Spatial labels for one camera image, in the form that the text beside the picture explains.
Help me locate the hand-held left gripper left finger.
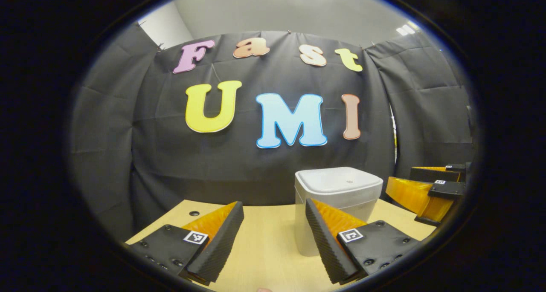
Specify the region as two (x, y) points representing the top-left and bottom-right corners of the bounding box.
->
(126, 200), (245, 286)

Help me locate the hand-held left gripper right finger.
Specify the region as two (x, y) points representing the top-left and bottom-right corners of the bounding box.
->
(305, 198), (423, 285)

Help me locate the white desktop garbage bin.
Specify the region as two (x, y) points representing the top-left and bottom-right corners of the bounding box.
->
(294, 167), (383, 257)

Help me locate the wooden desktop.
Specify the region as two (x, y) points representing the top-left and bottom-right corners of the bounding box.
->
(125, 198), (436, 292)

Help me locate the small ceiling light panel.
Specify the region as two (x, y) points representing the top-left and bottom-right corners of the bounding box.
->
(396, 21), (423, 37)

